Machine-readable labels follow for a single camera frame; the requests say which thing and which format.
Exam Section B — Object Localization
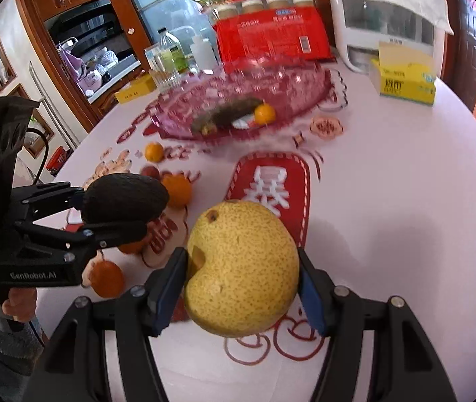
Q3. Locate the person's left hand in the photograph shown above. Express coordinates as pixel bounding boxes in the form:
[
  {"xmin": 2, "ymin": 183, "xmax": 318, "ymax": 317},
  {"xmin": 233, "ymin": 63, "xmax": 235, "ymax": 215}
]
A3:
[{"xmin": 1, "ymin": 287, "xmax": 40, "ymax": 325}]

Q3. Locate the dark brown avocado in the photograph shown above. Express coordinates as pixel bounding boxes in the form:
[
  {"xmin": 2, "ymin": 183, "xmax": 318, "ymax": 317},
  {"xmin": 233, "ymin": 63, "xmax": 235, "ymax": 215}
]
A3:
[{"xmin": 190, "ymin": 97, "xmax": 264, "ymax": 135}]

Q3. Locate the blue white carton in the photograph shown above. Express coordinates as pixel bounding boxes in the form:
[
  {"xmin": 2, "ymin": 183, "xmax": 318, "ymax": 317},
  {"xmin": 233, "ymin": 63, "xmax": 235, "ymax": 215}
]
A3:
[{"xmin": 143, "ymin": 44, "xmax": 161, "ymax": 72}]

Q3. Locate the yellow pear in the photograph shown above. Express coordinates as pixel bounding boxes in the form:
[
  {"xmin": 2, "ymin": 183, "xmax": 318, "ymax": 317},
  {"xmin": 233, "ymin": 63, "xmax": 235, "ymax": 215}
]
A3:
[{"xmin": 183, "ymin": 201, "xmax": 301, "ymax": 338}]

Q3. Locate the white squeeze bottle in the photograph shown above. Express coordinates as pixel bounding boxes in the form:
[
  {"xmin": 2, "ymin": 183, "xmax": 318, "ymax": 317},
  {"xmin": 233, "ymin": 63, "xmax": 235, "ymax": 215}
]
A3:
[{"xmin": 190, "ymin": 33, "xmax": 218, "ymax": 72}]

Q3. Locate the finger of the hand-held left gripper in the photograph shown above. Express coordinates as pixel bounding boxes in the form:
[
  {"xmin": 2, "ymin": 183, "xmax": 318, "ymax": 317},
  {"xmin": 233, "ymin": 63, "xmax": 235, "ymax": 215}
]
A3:
[
  {"xmin": 16, "ymin": 219, "xmax": 148, "ymax": 262},
  {"xmin": 12, "ymin": 181, "xmax": 87, "ymax": 220}
]

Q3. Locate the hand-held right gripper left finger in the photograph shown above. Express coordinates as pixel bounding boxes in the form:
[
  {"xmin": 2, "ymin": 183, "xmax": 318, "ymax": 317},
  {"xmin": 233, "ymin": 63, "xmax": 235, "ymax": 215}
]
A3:
[{"xmin": 20, "ymin": 248, "xmax": 188, "ymax": 402}]

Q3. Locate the dark green avocado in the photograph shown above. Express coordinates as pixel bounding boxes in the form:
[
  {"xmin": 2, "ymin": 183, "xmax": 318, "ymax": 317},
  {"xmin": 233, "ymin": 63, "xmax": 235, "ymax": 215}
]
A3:
[{"xmin": 79, "ymin": 174, "xmax": 171, "ymax": 224}]

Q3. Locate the pink glass fruit plate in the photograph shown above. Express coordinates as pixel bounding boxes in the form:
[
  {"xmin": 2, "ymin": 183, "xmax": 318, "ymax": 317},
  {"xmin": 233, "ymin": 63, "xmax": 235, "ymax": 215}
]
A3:
[{"xmin": 150, "ymin": 65, "xmax": 335, "ymax": 141}]

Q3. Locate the clear plastic bottle green label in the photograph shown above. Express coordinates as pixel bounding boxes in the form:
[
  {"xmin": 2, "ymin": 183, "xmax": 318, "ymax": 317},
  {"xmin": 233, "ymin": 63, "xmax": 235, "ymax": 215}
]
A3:
[{"xmin": 156, "ymin": 27, "xmax": 186, "ymax": 76}]

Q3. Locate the clear glass cup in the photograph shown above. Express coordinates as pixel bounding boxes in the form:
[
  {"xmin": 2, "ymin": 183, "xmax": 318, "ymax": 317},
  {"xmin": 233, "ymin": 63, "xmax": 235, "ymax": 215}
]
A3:
[{"xmin": 150, "ymin": 67, "xmax": 182, "ymax": 93}]

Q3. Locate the yellow tissue box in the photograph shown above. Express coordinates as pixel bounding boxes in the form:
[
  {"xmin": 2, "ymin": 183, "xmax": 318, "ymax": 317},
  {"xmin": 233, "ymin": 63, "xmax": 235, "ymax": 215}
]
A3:
[{"xmin": 368, "ymin": 42, "xmax": 437, "ymax": 107}]

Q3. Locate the frosted glass door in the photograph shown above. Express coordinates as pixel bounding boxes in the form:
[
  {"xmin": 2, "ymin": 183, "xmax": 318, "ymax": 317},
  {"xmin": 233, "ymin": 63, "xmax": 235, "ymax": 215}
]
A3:
[{"xmin": 118, "ymin": 0, "xmax": 306, "ymax": 47}]

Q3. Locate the purple kettle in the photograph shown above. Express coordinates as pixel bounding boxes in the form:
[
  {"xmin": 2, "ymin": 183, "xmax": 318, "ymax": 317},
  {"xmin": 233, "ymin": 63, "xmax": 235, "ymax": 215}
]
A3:
[{"xmin": 57, "ymin": 44, "xmax": 85, "ymax": 82}]

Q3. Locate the small orange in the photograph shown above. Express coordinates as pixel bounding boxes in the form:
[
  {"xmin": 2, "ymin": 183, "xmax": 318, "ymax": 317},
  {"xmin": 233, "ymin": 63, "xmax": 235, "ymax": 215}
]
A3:
[
  {"xmin": 117, "ymin": 239, "xmax": 146, "ymax": 255},
  {"xmin": 254, "ymin": 103, "xmax": 277, "ymax": 125},
  {"xmin": 89, "ymin": 261, "xmax": 126, "ymax": 299},
  {"xmin": 144, "ymin": 142, "xmax": 165, "ymax": 163},
  {"xmin": 160, "ymin": 174, "xmax": 192, "ymax": 208}
]

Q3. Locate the red paper cup pack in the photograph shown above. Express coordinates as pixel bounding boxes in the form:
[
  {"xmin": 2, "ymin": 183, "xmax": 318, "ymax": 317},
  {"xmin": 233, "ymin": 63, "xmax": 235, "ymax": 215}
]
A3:
[{"xmin": 209, "ymin": 0, "xmax": 332, "ymax": 65}]

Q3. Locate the yellow tin box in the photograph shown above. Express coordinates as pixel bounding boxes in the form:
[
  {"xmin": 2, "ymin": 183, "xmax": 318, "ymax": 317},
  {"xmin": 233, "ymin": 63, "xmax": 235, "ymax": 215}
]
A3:
[{"xmin": 114, "ymin": 76, "xmax": 157, "ymax": 105}]

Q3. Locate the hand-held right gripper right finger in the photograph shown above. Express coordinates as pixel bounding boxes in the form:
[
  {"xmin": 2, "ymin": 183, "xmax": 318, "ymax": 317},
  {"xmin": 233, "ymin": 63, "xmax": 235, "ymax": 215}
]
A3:
[{"xmin": 297, "ymin": 248, "xmax": 459, "ymax": 402}]

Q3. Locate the red printed white tablecloth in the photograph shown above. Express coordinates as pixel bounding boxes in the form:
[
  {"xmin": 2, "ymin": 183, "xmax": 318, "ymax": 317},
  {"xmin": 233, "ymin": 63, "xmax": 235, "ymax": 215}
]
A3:
[{"xmin": 47, "ymin": 46, "xmax": 476, "ymax": 402}]

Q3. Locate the white countertop appliance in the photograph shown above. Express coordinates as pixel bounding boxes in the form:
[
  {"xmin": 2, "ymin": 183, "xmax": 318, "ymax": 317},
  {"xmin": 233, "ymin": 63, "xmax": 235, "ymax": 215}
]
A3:
[{"xmin": 328, "ymin": 0, "xmax": 435, "ymax": 74}]

